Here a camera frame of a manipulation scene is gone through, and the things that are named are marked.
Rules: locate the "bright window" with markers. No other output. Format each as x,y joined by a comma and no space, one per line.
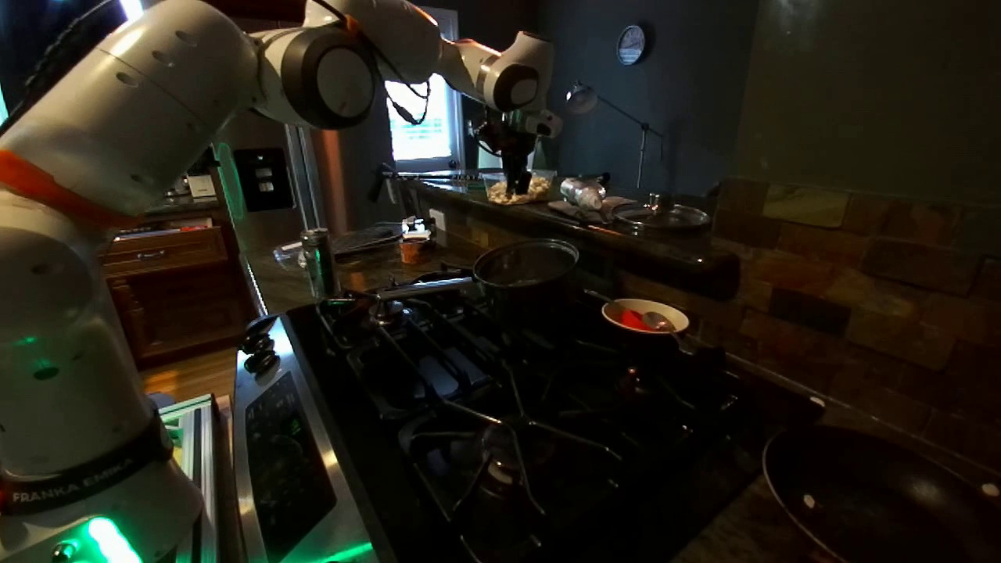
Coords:
427,134

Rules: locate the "black stove knob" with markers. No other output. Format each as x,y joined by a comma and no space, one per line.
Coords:
263,332
261,359

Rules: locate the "dark green bottle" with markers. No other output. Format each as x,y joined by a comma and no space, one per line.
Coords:
322,265

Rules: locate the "round silver plate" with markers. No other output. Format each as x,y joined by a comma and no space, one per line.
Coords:
666,217

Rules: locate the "stainless steel refrigerator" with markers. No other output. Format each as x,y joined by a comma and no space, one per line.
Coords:
346,175

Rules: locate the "thin desk lamp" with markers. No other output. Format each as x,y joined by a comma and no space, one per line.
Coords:
580,98

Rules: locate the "white bowl with red food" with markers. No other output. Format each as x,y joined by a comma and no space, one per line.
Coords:
645,317

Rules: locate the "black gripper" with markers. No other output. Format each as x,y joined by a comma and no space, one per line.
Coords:
525,127

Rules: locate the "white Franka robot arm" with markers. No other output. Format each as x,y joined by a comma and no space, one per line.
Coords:
127,112

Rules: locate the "small orange cup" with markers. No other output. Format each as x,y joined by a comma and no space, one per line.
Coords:
410,252

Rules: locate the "black frying pan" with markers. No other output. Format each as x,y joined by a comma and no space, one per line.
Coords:
877,500

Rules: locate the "clear glass dish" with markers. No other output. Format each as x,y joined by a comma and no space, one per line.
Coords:
293,255

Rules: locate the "round wall clock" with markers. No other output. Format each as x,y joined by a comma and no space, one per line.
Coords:
634,43

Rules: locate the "wooden drawer cabinet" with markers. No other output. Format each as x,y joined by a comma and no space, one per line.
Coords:
176,281

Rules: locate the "black gas stove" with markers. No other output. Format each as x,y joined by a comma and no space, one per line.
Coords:
503,438

